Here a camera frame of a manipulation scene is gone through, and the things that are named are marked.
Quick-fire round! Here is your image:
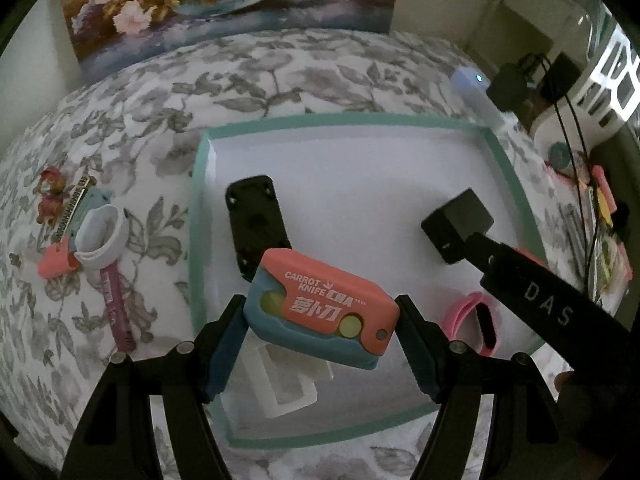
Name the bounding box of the white roll of tape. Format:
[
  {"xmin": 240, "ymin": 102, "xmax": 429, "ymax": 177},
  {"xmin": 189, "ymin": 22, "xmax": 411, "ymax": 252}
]
[{"xmin": 74, "ymin": 206, "xmax": 127, "ymax": 268}]

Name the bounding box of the white power strip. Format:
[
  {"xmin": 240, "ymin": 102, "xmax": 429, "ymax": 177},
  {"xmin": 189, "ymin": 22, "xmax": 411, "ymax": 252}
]
[{"xmin": 450, "ymin": 66, "xmax": 506, "ymax": 133}]

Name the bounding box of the teal round toy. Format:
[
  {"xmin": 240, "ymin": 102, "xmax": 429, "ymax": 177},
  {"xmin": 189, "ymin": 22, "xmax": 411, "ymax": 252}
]
[{"xmin": 549, "ymin": 142, "xmax": 576, "ymax": 173}]

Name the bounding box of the black plastic plate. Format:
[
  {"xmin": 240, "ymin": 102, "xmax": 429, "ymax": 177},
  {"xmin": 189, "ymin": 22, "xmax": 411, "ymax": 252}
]
[{"xmin": 225, "ymin": 175, "xmax": 293, "ymax": 283}]

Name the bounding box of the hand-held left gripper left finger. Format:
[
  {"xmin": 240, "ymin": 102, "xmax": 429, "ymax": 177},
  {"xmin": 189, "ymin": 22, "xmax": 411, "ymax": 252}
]
[{"xmin": 60, "ymin": 294, "xmax": 247, "ymax": 480}]

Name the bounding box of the pink blue toy knife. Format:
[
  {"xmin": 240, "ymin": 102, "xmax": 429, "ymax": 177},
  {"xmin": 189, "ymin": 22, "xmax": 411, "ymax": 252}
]
[{"xmin": 243, "ymin": 247, "xmax": 399, "ymax": 372}]

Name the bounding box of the pink wristband black face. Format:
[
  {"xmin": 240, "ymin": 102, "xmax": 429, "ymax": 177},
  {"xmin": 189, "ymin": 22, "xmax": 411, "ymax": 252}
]
[{"xmin": 442, "ymin": 291, "xmax": 501, "ymax": 358}]

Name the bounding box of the black charger block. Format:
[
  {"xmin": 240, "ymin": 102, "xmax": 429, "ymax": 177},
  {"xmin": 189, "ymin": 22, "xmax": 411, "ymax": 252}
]
[{"xmin": 421, "ymin": 189, "xmax": 495, "ymax": 265}]

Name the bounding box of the floral painting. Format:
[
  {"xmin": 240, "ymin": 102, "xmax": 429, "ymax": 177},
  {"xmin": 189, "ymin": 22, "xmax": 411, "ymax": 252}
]
[{"xmin": 60, "ymin": 0, "xmax": 403, "ymax": 83}]

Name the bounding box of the colourful toy clutter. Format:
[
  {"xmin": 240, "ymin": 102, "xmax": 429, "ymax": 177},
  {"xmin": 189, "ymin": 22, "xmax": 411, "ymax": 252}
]
[{"xmin": 547, "ymin": 150, "xmax": 633, "ymax": 293}]

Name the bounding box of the pink pen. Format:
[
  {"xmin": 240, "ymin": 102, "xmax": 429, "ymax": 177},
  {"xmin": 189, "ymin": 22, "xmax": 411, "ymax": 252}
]
[{"xmin": 99, "ymin": 265, "xmax": 138, "ymax": 352}]

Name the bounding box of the brown pink dog figure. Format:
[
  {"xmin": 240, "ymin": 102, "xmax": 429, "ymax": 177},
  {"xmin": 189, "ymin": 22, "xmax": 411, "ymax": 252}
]
[{"xmin": 36, "ymin": 167, "xmax": 68, "ymax": 223}]

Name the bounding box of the white rectangular frame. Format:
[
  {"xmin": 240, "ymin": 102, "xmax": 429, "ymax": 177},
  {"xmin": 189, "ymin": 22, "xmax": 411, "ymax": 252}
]
[{"xmin": 250, "ymin": 342, "xmax": 333, "ymax": 418}]

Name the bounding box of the white lattice cabinet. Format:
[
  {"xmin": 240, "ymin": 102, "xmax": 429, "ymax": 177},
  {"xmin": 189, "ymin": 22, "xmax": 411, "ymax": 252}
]
[{"xmin": 575, "ymin": 10, "xmax": 640, "ymax": 131}]

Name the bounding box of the black cable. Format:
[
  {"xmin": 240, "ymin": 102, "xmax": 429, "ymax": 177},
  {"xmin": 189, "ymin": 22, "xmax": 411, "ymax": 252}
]
[{"xmin": 552, "ymin": 100, "xmax": 596, "ymax": 286}]

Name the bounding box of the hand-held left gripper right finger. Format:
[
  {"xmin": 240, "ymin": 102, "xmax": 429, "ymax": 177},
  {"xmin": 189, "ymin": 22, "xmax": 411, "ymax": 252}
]
[{"xmin": 395, "ymin": 294, "xmax": 576, "ymax": 480}]

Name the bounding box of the grey floral blanket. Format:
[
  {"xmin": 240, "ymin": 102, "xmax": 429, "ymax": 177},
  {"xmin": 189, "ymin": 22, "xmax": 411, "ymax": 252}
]
[{"xmin": 0, "ymin": 27, "xmax": 601, "ymax": 480}]

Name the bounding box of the pink heart block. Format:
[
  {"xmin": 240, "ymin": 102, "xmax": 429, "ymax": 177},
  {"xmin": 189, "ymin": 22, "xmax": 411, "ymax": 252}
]
[{"xmin": 37, "ymin": 240, "xmax": 81, "ymax": 278}]

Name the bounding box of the teal-edged white tray box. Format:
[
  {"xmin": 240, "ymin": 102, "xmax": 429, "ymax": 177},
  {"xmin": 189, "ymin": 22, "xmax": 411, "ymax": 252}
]
[{"xmin": 189, "ymin": 112, "xmax": 548, "ymax": 451}]

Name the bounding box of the black power adapter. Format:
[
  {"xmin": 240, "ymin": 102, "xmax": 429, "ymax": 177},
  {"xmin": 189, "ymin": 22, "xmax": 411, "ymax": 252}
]
[
  {"xmin": 542, "ymin": 52, "xmax": 583, "ymax": 103},
  {"xmin": 487, "ymin": 62, "xmax": 531, "ymax": 111}
]

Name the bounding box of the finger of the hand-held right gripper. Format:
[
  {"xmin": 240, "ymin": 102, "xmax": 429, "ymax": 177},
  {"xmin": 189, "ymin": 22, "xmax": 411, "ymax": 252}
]
[{"xmin": 462, "ymin": 232, "xmax": 507, "ymax": 282}]

